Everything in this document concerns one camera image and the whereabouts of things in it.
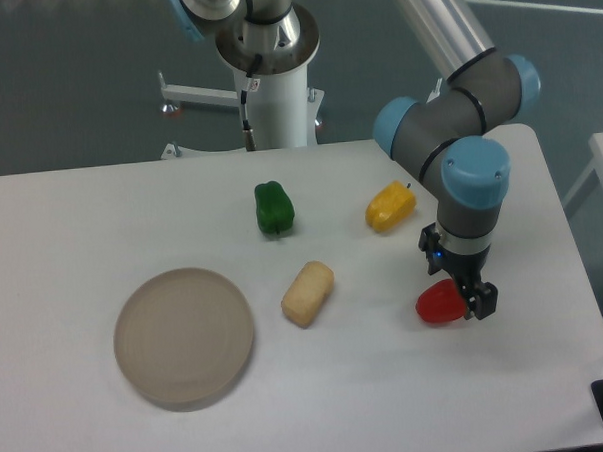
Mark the beige bread loaf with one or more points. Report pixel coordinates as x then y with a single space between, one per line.
307 293

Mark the yellow bell pepper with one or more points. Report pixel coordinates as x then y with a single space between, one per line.
390 207

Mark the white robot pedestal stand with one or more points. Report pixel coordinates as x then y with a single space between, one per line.
269 63

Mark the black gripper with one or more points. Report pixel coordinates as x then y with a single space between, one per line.
466 271

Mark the green bell pepper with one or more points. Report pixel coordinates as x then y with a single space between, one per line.
274 210

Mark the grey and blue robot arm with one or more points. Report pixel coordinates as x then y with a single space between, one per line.
443 142

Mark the red bell pepper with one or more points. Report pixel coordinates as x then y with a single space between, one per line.
441 303

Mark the round beige plate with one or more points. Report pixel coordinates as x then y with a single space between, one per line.
184 338

